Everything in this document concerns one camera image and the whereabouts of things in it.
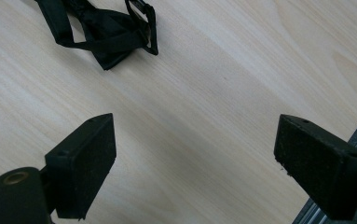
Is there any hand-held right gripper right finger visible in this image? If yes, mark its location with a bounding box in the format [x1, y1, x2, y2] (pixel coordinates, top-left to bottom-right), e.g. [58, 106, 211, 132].
[273, 113, 357, 221]

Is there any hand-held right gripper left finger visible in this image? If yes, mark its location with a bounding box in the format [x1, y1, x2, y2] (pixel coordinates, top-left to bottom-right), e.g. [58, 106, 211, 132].
[44, 113, 117, 220]

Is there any black strap bundle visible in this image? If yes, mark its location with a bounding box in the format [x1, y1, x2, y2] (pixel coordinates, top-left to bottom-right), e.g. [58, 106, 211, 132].
[34, 0, 159, 71]

